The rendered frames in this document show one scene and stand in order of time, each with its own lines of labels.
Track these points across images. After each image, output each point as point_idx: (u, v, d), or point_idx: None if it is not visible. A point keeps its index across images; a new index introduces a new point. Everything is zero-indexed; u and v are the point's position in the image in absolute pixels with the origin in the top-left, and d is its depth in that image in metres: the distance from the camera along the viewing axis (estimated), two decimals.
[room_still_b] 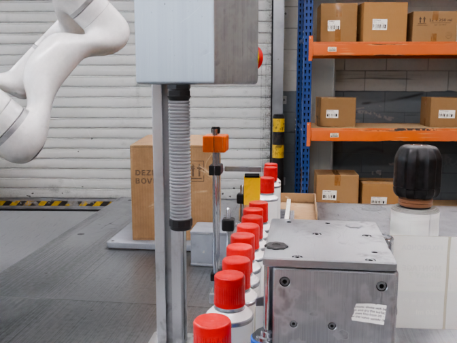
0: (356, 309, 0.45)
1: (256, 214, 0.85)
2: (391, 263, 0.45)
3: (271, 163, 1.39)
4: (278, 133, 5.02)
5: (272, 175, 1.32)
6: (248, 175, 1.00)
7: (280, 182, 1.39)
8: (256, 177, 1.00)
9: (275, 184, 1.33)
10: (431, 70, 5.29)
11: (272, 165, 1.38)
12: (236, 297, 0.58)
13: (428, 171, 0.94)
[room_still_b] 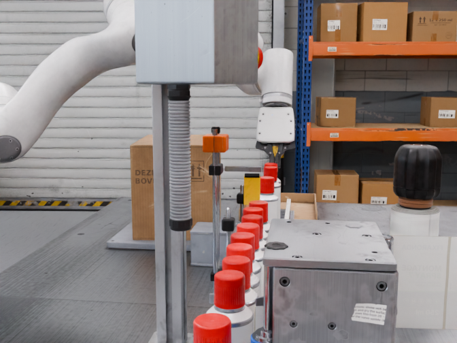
0: (356, 309, 0.45)
1: (256, 214, 0.85)
2: (391, 263, 0.45)
3: (271, 163, 1.39)
4: None
5: (272, 175, 1.32)
6: (248, 175, 1.00)
7: (280, 182, 1.39)
8: (256, 177, 1.00)
9: (275, 184, 1.33)
10: (431, 70, 5.29)
11: (272, 165, 1.38)
12: (236, 297, 0.58)
13: (428, 171, 0.94)
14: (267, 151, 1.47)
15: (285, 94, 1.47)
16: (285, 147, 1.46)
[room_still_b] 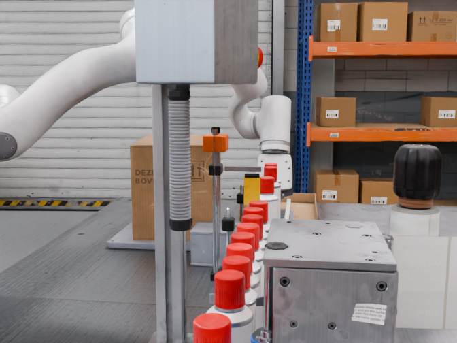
0: (356, 309, 0.45)
1: (256, 214, 0.85)
2: (391, 263, 0.45)
3: (271, 163, 1.39)
4: None
5: (272, 175, 1.32)
6: (248, 175, 1.00)
7: (280, 182, 1.39)
8: (256, 177, 1.00)
9: (275, 184, 1.33)
10: (431, 70, 5.29)
11: (272, 165, 1.38)
12: (236, 297, 0.58)
13: (428, 171, 0.94)
14: None
15: (283, 142, 1.49)
16: (283, 194, 1.49)
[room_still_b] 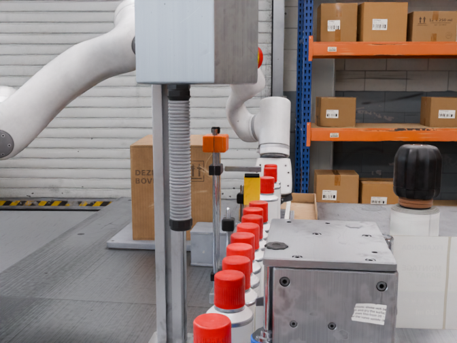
0: (356, 309, 0.45)
1: (256, 214, 0.85)
2: (391, 263, 0.45)
3: (271, 164, 1.38)
4: None
5: (272, 176, 1.31)
6: (248, 175, 1.00)
7: (280, 184, 1.37)
8: (256, 177, 1.00)
9: (275, 186, 1.31)
10: (431, 70, 5.29)
11: (271, 166, 1.36)
12: (236, 297, 0.58)
13: (428, 171, 0.94)
14: None
15: (282, 145, 1.44)
16: (283, 199, 1.44)
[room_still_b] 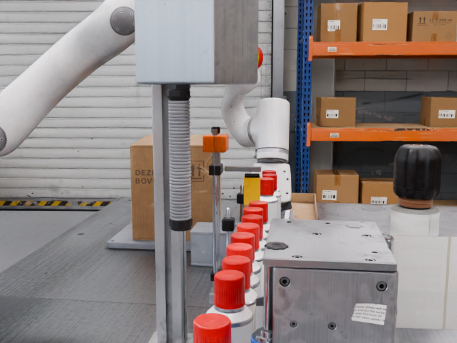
0: (356, 309, 0.45)
1: (256, 214, 0.85)
2: (391, 263, 0.45)
3: (268, 171, 1.28)
4: None
5: None
6: (248, 175, 1.00)
7: (279, 191, 1.28)
8: (256, 177, 1.00)
9: (275, 194, 1.21)
10: (431, 70, 5.29)
11: (271, 172, 1.26)
12: (236, 297, 0.58)
13: (428, 171, 0.94)
14: None
15: (281, 150, 1.34)
16: (281, 207, 1.34)
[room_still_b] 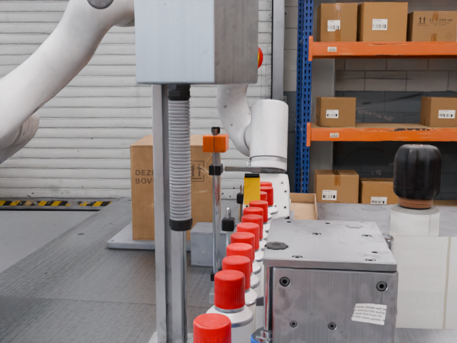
0: (356, 309, 0.45)
1: (256, 214, 0.85)
2: (391, 263, 0.45)
3: (264, 182, 1.13)
4: None
5: (268, 198, 1.06)
6: (248, 175, 1.00)
7: (276, 206, 1.13)
8: (256, 177, 1.00)
9: (271, 209, 1.06)
10: (431, 70, 5.29)
11: (265, 184, 1.11)
12: (236, 297, 0.58)
13: (428, 171, 0.94)
14: None
15: (278, 158, 1.19)
16: None
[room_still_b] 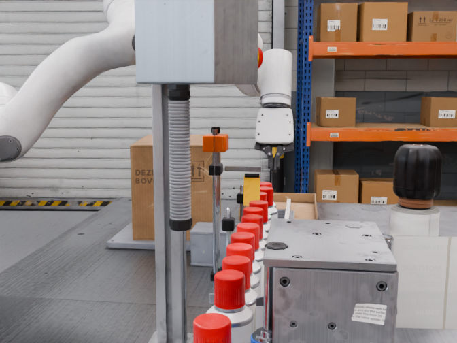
0: (356, 309, 0.45)
1: (256, 214, 0.85)
2: (391, 263, 0.45)
3: (264, 183, 1.12)
4: None
5: (268, 199, 1.06)
6: (248, 175, 1.00)
7: (275, 206, 1.12)
8: (256, 177, 1.00)
9: (271, 210, 1.06)
10: (431, 70, 5.29)
11: (265, 185, 1.11)
12: (236, 297, 0.58)
13: (428, 171, 0.94)
14: (266, 152, 1.47)
15: (284, 96, 1.47)
16: (284, 148, 1.47)
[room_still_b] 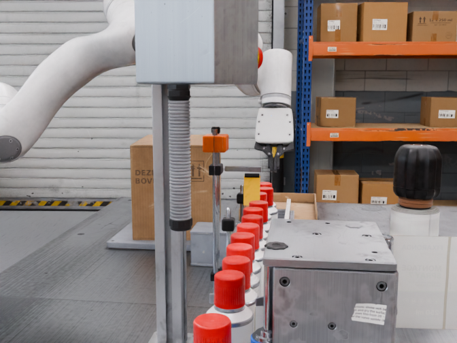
0: (356, 309, 0.45)
1: (256, 214, 0.85)
2: (391, 263, 0.45)
3: (264, 183, 1.12)
4: None
5: (268, 199, 1.06)
6: (248, 175, 1.00)
7: (275, 206, 1.12)
8: (256, 177, 1.00)
9: (271, 210, 1.06)
10: (431, 70, 5.29)
11: (265, 185, 1.11)
12: (236, 297, 0.58)
13: (428, 171, 0.94)
14: (266, 152, 1.47)
15: (284, 95, 1.47)
16: (284, 148, 1.47)
